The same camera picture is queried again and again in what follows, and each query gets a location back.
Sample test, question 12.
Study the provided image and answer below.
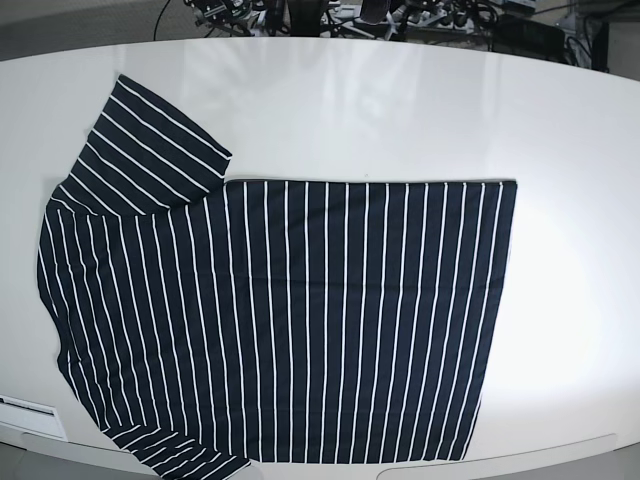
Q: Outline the navy white striped T-shirt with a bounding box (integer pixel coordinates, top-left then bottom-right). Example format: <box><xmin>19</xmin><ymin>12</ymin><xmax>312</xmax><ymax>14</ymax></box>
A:
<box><xmin>37</xmin><ymin>76</ymin><xmax>517</xmax><ymax>479</ymax></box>

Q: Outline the white power strip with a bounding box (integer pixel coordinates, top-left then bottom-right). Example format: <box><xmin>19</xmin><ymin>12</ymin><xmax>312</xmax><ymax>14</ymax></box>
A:
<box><xmin>387</xmin><ymin>9</ymin><xmax>475</xmax><ymax>32</ymax></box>

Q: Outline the black box behind table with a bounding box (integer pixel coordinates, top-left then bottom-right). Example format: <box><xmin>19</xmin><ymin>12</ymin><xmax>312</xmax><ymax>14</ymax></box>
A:
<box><xmin>493</xmin><ymin>14</ymin><xmax>565</xmax><ymax>56</ymax></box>

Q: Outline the white label on table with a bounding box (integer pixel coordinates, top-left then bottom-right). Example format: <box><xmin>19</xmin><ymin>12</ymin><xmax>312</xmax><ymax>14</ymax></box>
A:
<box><xmin>0</xmin><ymin>395</ymin><xmax>68</xmax><ymax>442</ymax></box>

